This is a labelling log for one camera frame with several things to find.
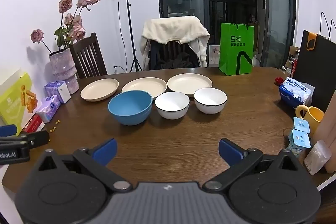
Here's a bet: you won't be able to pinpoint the black paper bag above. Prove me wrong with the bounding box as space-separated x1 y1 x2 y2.
293 11 336 119

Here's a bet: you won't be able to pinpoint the yellow-green cardboard box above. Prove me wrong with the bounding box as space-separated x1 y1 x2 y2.
0 72 37 132

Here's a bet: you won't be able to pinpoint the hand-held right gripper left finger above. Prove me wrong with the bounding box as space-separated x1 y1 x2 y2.
37 138 133 193

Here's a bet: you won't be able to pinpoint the open cardboard box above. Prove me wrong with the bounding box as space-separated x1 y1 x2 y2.
289 46 300 60

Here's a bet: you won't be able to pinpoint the green paper bag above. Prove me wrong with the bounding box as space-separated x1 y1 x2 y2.
219 22 255 76

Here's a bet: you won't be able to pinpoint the white bowl with black rim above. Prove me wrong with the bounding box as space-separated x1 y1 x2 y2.
155 92 190 120
194 88 228 115

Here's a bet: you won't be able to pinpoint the translucent storage box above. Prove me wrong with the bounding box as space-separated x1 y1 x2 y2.
209 45 221 67

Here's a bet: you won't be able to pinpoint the blue lid yogurt cup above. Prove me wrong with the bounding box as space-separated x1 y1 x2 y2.
293 117 311 134
287 130 311 156

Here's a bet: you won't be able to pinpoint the black power cable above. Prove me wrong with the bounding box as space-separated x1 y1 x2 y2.
114 0 132 73

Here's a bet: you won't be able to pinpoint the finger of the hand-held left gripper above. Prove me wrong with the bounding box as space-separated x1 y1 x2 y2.
0 130 50 150
0 125 18 137

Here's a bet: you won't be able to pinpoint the blue bowl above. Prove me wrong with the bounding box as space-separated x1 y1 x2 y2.
108 90 153 126

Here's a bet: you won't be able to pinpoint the dark blue pants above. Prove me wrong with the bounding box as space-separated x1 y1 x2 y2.
150 42 164 70

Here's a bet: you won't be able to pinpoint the purple and white box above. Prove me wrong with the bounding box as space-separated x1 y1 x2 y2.
44 81 71 104

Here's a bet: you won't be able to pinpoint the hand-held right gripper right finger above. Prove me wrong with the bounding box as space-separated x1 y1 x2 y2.
203 138 300 193

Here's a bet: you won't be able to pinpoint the dark wooden chair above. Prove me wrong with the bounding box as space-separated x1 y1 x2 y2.
69 32 108 80
149 40 200 70

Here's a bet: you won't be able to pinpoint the clear plastic container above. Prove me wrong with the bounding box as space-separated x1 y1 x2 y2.
304 140 332 175

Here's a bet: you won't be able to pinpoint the blue tissue pack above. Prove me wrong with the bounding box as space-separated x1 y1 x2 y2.
279 76 315 109

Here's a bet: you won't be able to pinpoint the red cardboard box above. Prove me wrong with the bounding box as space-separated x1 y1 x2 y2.
20 113 45 135

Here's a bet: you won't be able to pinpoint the yellow mug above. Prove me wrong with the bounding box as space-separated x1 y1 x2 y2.
295 105 325 133

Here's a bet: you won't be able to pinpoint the beige round plate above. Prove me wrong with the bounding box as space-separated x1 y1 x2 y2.
121 77 168 98
80 78 119 102
167 73 213 97

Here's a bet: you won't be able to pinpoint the cream sweater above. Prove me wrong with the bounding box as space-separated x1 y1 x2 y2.
140 16 211 71

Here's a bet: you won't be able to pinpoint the purple soft tissue pack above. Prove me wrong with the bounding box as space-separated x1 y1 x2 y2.
35 95 61 123

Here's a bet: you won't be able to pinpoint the pink mottled ribbed vase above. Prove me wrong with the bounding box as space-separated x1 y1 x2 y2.
49 48 80 94

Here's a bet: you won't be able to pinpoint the black cloth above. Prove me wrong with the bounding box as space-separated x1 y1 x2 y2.
160 52 199 69

